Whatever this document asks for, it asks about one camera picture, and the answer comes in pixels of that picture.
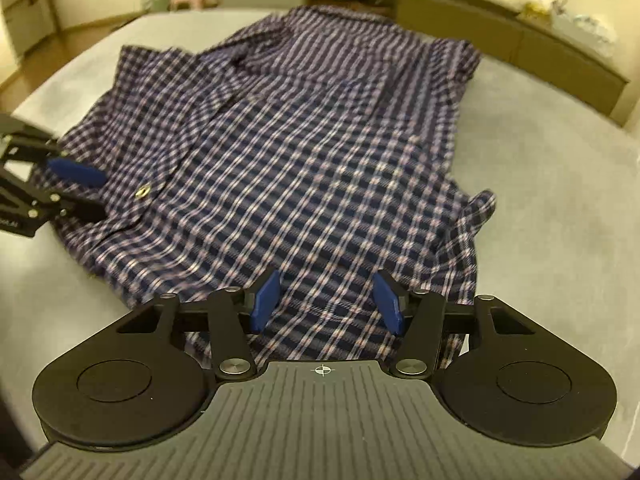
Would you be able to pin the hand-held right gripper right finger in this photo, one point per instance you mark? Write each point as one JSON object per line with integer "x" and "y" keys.
{"x": 389, "y": 305}

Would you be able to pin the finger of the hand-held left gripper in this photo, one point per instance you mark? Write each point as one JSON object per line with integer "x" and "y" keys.
{"x": 80, "y": 207}
{"x": 75, "y": 171}

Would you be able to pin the grey sideboard cabinet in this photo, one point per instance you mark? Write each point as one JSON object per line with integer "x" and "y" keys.
{"x": 450, "y": 20}

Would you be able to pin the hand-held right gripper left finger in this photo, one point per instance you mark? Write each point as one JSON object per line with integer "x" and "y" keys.
{"x": 265, "y": 300}

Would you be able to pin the white storage basket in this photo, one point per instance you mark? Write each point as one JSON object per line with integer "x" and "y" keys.
{"x": 585, "y": 31}

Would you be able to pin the navy plaid shirt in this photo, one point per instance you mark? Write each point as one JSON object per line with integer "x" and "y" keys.
{"x": 300, "y": 160}

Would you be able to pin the light wooden cupboard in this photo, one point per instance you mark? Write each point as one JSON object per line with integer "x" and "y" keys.
{"x": 25, "y": 15}

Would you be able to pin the gold ornament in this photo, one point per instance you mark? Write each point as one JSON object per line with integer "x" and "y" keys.
{"x": 537, "y": 8}

